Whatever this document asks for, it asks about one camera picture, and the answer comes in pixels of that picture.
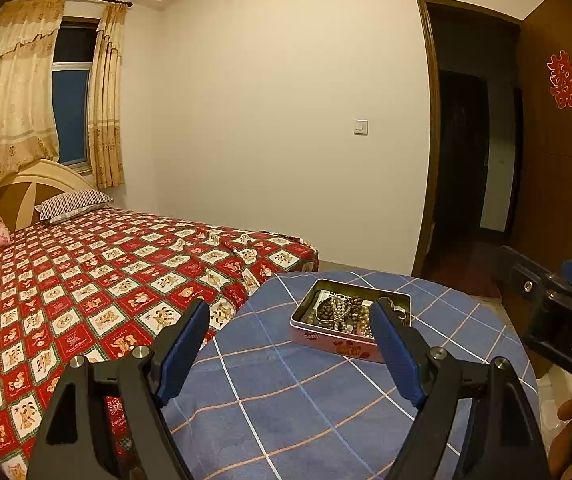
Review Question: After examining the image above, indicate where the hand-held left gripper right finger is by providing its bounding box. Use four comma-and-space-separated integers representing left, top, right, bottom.
368, 299, 552, 480

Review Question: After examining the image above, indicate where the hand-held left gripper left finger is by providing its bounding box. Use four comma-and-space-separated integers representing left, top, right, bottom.
26, 299, 211, 480

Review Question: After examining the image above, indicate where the yellow bead necklace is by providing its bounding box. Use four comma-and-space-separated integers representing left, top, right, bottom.
331, 296, 373, 333

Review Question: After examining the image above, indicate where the pink tin box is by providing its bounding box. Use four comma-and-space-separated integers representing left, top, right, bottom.
290, 278, 413, 363

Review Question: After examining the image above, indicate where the brown wooden bead necklace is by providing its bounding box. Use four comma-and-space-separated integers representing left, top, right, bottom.
316, 305, 349, 325

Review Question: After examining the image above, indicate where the person's right hand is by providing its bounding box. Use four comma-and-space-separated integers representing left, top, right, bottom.
548, 389, 572, 480

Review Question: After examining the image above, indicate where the blue checked tablecloth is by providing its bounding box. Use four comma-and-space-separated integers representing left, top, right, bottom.
158, 269, 539, 480

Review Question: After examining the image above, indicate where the brown wooden door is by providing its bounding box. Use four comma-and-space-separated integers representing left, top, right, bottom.
506, 0, 572, 281

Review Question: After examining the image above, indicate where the red printed bedspread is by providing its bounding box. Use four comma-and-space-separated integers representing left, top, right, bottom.
0, 208, 319, 480

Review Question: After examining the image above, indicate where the striped pillow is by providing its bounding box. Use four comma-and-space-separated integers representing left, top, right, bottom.
34, 189, 115, 225

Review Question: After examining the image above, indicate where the red paper door decoration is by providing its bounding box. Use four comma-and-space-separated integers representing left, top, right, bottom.
546, 50, 572, 110

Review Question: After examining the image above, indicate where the cream wooden headboard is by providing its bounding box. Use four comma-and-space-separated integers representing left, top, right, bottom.
0, 158, 97, 233

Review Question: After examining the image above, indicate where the window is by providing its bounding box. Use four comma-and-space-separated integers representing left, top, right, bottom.
50, 17, 101, 173

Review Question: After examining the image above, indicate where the wide beige curtain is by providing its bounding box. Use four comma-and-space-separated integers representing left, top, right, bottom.
0, 0, 66, 213

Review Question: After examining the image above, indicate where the dark wooden door frame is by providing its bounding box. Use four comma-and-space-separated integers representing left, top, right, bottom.
415, 0, 523, 278

